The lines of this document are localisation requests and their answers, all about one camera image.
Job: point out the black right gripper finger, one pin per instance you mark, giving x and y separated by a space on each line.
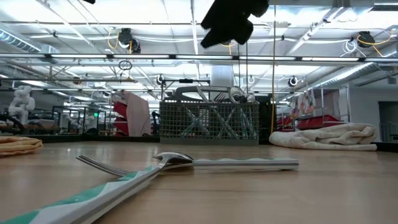
230 14
233 32

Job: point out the grey mesh silverware basket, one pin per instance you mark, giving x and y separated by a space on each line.
186 89

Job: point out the white round column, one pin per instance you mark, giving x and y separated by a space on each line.
222 77

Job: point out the long ceiling light bar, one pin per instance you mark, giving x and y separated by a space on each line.
140 57

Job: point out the black cabinet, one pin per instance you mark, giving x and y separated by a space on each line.
265 124

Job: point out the red bin storage rack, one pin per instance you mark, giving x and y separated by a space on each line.
314 123

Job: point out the white robot figure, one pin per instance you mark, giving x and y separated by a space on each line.
21 104

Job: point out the red rack with beige cover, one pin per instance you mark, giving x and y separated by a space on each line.
136 115

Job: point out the cream folded towel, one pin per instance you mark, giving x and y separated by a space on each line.
326 137

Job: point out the orange folded cloth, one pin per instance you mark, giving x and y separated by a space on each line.
18 146

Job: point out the black overhead mount bar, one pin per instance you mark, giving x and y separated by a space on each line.
186 81

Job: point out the black workstation frame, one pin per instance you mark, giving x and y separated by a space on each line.
77 107

